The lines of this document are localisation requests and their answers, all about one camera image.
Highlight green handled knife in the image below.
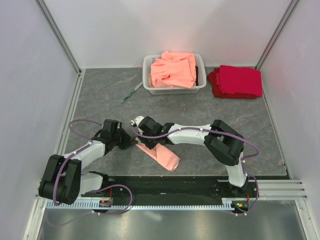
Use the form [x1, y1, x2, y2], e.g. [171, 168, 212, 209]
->
[121, 82, 143, 104]

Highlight light pink satin napkin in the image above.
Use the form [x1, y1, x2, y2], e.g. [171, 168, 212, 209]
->
[136, 142, 181, 172]

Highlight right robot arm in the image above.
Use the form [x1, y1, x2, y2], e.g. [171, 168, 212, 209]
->
[131, 116, 247, 197]

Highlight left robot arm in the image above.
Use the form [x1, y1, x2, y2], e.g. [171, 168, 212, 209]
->
[38, 119, 138, 206]

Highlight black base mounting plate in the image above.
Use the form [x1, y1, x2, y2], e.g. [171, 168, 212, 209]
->
[81, 174, 261, 202]

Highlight wooden utensil in basket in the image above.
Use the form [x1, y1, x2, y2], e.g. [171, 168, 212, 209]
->
[148, 73, 154, 88]

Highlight salmon pink cloth pile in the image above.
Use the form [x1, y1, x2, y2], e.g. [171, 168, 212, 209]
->
[150, 51, 197, 89]

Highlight white plastic basket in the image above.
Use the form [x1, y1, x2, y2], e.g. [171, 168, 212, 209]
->
[142, 53, 207, 95]

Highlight dark item in basket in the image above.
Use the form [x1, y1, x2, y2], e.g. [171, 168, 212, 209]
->
[195, 66, 199, 86]

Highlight red folded cloth stack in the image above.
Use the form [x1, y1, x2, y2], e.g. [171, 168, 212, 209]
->
[207, 65, 263, 100]

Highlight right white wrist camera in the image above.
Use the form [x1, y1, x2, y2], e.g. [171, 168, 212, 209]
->
[129, 116, 145, 128]

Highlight white slotted cable duct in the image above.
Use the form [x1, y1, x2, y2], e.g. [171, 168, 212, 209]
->
[45, 199, 236, 211]

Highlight left aluminium frame post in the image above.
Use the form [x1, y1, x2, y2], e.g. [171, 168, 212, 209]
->
[34, 0, 82, 76]

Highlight aluminium frame post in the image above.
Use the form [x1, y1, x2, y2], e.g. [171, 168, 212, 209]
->
[254, 0, 301, 70]
[34, 0, 82, 76]

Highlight right aluminium frame post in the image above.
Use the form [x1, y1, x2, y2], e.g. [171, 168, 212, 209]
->
[254, 0, 301, 70]

